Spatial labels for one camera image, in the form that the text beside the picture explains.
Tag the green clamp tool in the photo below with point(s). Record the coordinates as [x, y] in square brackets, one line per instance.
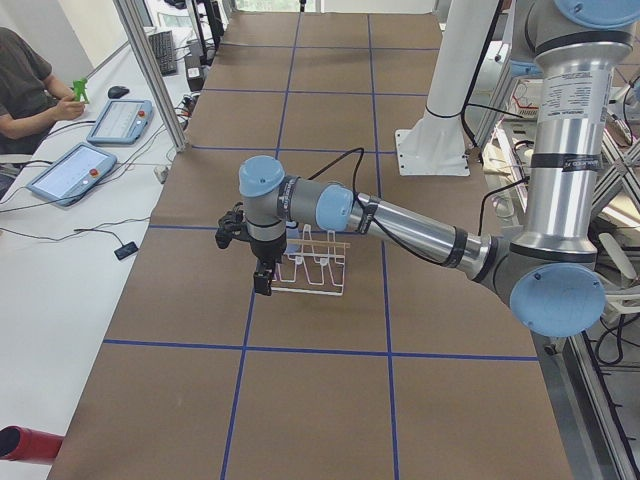
[79, 88]

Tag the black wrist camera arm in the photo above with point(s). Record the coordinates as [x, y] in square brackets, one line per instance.
[231, 226]

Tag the white wire cup holder rack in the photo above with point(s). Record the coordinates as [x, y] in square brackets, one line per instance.
[311, 264]

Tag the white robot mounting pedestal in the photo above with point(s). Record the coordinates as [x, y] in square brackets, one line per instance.
[435, 145]

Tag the small black puck device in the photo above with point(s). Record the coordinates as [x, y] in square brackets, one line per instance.
[126, 250]

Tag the far teach pendant tablet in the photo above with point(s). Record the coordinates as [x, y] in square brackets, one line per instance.
[121, 122]

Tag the black keyboard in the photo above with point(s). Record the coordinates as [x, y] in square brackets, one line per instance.
[163, 49]

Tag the near teach pendant tablet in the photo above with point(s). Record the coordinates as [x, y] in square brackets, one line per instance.
[69, 178]

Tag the seated person dark shirt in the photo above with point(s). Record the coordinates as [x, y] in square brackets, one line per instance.
[33, 99]

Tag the aluminium frame post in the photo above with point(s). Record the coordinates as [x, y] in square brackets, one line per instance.
[132, 24]

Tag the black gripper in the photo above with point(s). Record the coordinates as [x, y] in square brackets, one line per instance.
[266, 249]

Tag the black computer mouse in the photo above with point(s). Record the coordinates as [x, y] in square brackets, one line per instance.
[117, 92]

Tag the red cylinder roll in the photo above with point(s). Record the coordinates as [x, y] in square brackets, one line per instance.
[29, 445]

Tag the teach pendant tablet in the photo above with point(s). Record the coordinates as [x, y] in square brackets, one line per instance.
[69, 178]
[121, 122]

